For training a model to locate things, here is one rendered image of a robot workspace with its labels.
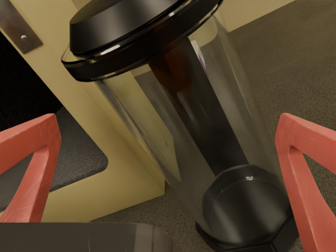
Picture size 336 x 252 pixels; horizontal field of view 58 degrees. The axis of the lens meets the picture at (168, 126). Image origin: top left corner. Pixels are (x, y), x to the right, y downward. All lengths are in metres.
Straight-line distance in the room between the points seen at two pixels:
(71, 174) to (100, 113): 0.11
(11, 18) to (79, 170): 0.19
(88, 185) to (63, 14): 0.20
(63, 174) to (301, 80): 0.35
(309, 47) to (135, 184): 0.34
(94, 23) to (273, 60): 0.41
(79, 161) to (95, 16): 0.27
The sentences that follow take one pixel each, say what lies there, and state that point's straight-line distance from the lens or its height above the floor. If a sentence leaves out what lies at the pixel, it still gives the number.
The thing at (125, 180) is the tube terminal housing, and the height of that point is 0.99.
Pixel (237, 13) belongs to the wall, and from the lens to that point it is 0.73.
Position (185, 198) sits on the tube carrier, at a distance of 0.24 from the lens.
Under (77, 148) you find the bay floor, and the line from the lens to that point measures 0.44.
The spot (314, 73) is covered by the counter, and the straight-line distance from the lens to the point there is 0.47.
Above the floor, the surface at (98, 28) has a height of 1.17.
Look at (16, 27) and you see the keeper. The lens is 0.30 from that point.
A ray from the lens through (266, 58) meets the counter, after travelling 0.55.
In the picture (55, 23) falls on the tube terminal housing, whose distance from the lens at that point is 0.33.
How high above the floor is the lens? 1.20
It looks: 32 degrees down
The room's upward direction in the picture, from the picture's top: 32 degrees counter-clockwise
